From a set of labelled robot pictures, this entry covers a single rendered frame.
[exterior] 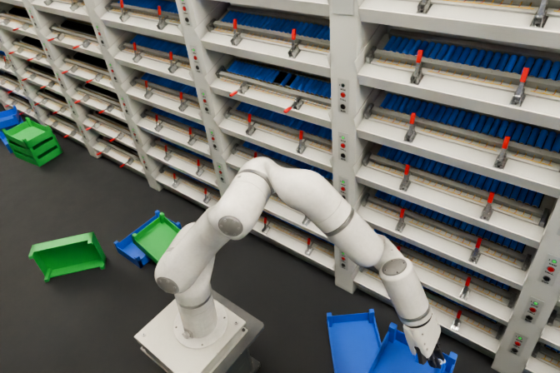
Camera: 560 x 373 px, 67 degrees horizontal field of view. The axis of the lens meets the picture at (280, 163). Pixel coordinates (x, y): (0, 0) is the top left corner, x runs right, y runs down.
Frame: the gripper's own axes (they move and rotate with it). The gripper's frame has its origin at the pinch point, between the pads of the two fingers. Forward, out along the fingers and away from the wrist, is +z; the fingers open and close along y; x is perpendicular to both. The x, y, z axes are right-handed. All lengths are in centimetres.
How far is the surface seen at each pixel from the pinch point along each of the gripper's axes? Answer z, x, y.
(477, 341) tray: 44, -12, -41
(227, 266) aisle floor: 5, -121, -25
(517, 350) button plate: 42, 2, -40
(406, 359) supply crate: 10.4, -13.9, -4.0
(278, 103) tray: -65, -57, -45
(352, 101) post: -60, -23, -43
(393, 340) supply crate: 6.7, -18.1, -6.9
